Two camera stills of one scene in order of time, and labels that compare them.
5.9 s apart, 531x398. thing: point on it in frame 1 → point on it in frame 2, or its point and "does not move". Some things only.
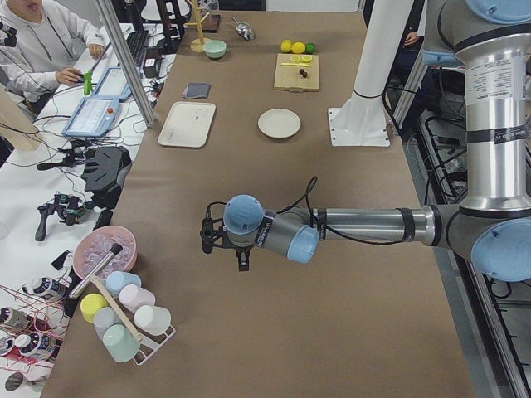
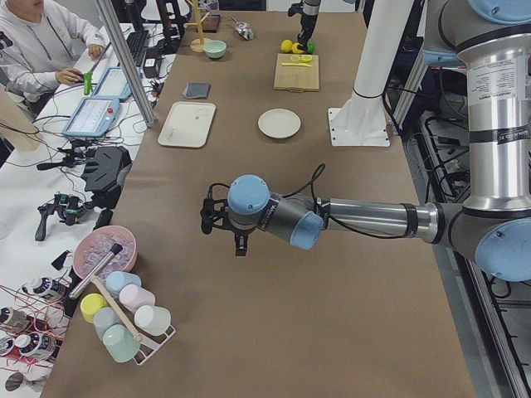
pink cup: [132, 297] does not move
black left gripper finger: [243, 254] → [241, 244]
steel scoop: [243, 29] does not move
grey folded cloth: [197, 89] does not move
